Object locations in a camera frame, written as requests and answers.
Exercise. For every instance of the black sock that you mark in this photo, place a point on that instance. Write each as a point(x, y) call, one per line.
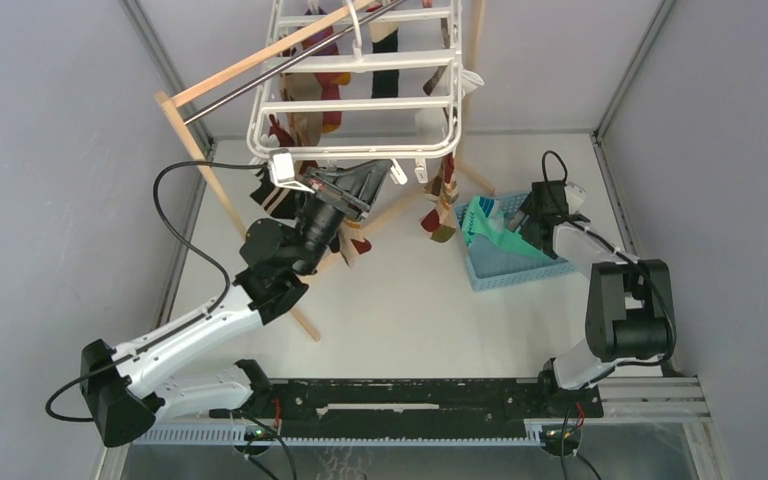
point(277, 202)

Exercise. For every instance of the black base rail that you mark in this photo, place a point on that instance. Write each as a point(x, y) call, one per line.
point(417, 409)

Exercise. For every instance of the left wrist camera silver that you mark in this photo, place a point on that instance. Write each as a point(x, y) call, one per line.
point(282, 171)

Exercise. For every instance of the green white sock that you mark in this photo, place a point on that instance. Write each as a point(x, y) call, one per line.
point(483, 218)

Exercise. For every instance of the white plastic sock hanger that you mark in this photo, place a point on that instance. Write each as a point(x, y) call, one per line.
point(389, 60)

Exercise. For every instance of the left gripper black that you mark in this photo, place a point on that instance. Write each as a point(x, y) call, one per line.
point(350, 190)

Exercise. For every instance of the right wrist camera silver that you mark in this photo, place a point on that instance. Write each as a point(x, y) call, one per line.
point(575, 197)

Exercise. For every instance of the metal rack rod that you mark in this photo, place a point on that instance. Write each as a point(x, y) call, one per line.
point(275, 50)

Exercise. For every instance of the striped brown green sock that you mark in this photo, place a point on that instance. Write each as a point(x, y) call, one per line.
point(442, 191)

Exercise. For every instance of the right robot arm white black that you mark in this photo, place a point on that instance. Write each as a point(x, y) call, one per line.
point(577, 369)

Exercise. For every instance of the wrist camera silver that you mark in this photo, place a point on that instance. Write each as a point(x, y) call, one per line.
point(282, 171)
point(575, 197)

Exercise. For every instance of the blue plastic basket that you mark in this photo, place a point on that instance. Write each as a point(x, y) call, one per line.
point(490, 268)

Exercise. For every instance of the red cuff tan sock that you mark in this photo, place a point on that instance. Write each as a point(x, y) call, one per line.
point(308, 127)

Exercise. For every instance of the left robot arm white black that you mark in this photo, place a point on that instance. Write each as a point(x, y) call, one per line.
point(130, 386)

